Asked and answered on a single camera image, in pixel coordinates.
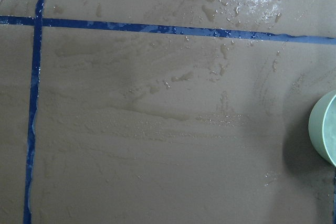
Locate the light green bowl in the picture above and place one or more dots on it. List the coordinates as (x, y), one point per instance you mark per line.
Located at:
(321, 127)

